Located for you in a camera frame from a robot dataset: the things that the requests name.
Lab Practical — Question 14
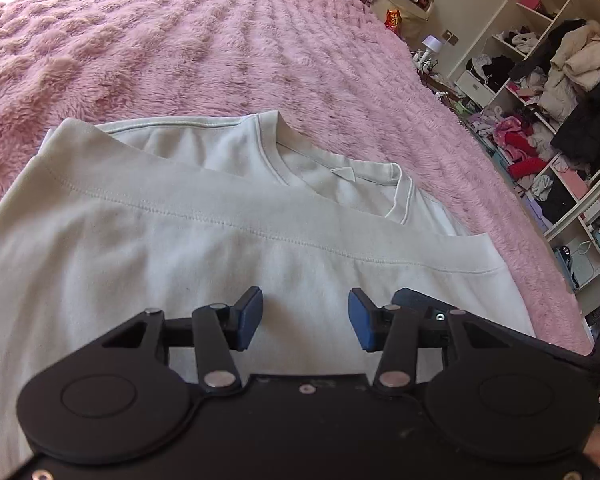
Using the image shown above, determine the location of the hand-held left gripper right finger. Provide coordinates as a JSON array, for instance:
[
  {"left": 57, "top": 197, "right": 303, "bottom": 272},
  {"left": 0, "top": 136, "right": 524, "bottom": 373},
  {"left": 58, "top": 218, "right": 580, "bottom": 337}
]
[{"left": 347, "top": 287, "right": 537, "bottom": 392}]

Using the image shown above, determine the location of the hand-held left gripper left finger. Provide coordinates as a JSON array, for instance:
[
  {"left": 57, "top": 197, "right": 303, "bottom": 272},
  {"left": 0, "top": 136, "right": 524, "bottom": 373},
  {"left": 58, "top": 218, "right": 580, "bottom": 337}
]
[{"left": 99, "top": 286, "right": 264, "bottom": 392}]

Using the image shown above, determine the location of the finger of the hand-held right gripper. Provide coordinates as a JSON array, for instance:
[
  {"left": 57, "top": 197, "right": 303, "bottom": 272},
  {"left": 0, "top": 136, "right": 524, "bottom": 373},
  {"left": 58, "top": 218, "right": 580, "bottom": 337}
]
[{"left": 394, "top": 287, "right": 455, "bottom": 322}]

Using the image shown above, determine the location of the white printed sweatshirt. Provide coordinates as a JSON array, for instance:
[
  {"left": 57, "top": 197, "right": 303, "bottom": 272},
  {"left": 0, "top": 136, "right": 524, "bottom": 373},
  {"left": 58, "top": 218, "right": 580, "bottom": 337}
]
[{"left": 0, "top": 112, "right": 539, "bottom": 477}]

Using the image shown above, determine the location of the pile of assorted clothes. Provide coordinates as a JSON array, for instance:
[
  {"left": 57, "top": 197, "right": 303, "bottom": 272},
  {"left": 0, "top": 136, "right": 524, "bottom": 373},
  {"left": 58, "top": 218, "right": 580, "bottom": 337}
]
[{"left": 467, "top": 102, "right": 563, "bottom": 183}]

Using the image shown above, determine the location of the blue bag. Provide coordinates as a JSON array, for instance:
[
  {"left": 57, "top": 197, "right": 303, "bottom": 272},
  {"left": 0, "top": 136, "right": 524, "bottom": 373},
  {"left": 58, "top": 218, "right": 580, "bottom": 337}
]
[{"left": 553, "top": 245, "right": 581, "bottom": 291}]

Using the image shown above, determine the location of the black coat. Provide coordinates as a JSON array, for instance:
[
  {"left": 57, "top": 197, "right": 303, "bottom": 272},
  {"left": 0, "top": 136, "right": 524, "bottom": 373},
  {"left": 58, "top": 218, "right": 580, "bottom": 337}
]
[{"left": 549, "top": 17, "right": 600, "bottom": 167}]

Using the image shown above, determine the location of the pink fluffy blanket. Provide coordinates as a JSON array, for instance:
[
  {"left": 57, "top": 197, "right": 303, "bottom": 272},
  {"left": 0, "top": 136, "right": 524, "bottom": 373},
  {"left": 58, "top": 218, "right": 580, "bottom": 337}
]
[{"left": 0, "top": 0, "right": 594, "bottom": 357}]

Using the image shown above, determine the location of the beige fluffy coat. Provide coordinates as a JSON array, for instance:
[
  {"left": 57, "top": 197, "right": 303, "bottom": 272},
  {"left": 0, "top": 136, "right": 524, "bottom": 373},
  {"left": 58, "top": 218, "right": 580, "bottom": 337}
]
[{"left": 536, "top": 19, "right": 600, "bottom": 122}]

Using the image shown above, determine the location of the cream bedside cabinet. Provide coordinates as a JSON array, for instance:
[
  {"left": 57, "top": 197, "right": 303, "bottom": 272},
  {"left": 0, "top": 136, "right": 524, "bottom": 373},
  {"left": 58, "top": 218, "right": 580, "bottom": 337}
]
[{"left": 370, "top": 0, "right": 437, "bottom": 52}]

